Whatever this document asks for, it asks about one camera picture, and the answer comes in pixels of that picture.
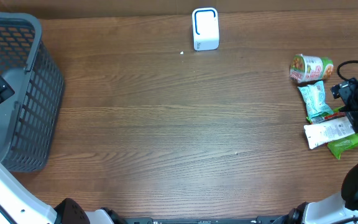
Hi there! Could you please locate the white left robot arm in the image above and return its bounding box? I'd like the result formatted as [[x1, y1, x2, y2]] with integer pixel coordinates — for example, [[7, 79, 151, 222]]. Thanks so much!
[[0, 75, 125, 223]]

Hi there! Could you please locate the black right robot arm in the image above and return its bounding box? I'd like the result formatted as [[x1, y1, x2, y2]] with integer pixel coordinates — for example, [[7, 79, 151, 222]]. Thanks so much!
[[268, 78, 358, 223]]

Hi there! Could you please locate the green snack bag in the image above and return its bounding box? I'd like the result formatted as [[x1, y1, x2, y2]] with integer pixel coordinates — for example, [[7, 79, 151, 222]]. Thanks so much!
[[306, 107, 358, 159]]

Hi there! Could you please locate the white tube with gold cap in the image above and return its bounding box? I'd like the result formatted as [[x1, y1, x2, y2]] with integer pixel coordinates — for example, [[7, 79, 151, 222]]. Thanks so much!
[[304, 117, 355, 149]]

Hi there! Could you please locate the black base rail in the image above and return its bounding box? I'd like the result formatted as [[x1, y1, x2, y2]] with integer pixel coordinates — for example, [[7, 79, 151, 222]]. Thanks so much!
[[123, 215, 288, 224]]

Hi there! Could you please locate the dark grey plastic basket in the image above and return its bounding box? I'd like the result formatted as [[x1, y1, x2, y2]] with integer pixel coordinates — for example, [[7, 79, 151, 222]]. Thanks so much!
[[0, 12, 65, 172]]

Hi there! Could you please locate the white barcode scanner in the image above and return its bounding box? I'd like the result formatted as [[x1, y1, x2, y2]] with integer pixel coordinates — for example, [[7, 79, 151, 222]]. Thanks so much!
[[191, 7, 219, 51]]

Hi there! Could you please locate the teal wet wipes packet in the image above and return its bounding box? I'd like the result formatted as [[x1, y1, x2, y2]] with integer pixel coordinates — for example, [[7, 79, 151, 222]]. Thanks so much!
[[298, 81, 334, 123]]

